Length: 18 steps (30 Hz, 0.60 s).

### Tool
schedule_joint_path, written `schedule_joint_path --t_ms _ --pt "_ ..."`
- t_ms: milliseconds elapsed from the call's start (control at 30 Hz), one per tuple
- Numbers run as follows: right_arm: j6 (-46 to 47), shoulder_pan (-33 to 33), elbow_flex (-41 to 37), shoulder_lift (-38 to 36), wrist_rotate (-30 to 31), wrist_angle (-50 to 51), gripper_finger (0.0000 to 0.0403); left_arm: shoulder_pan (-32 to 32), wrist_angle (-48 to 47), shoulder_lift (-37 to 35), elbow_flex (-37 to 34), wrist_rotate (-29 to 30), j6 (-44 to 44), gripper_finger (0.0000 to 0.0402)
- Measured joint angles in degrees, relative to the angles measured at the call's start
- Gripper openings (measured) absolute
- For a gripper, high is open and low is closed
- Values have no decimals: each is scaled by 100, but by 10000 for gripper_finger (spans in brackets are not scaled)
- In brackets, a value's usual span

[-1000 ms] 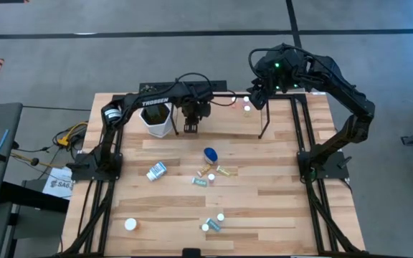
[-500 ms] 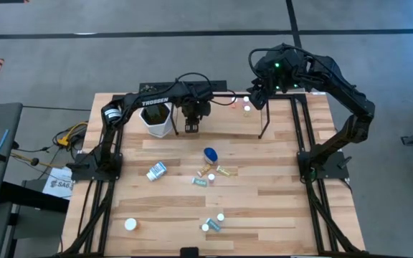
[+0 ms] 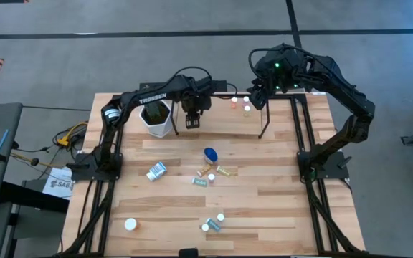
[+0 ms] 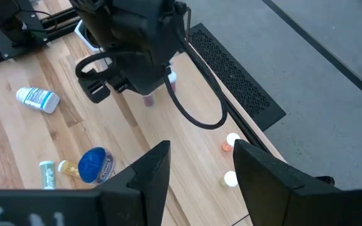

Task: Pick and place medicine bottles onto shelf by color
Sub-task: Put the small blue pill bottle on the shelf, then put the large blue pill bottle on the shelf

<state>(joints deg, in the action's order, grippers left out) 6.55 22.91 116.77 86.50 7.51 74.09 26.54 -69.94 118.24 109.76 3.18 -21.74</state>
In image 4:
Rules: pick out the green vial white cap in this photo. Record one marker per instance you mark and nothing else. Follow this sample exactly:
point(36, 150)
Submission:
point(47, 175)

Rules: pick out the amber vial white cap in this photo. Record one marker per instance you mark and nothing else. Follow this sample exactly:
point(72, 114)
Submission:
point(68, 168)

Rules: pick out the orange vial white cap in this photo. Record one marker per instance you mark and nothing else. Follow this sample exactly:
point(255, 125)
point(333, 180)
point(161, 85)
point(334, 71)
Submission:
point(232, 138)

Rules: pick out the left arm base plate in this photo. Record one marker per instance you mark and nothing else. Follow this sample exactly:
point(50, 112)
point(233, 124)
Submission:
point(14, 47)

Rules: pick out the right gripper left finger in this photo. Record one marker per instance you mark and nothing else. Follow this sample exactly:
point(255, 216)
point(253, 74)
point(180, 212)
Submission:
point(140, 194)

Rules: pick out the wooden shelf black metal frame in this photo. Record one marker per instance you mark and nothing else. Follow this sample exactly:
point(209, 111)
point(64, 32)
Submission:
point(184, 141)

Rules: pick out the blue lid jar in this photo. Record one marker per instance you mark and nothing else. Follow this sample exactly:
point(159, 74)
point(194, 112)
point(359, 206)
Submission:
point(93, 164)

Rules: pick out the pink vial white cap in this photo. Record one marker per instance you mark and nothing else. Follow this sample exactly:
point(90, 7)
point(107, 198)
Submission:
point(172, 78)

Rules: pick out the black perforated floor vent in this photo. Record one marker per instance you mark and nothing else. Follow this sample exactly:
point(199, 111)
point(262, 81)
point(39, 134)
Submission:
point(231, 72)

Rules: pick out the white bottle teal label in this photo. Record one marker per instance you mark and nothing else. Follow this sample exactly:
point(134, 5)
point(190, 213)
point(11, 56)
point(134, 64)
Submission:
point(38, 100)

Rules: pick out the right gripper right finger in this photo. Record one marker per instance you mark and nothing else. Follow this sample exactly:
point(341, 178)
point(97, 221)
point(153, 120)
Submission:
point(272, 194)

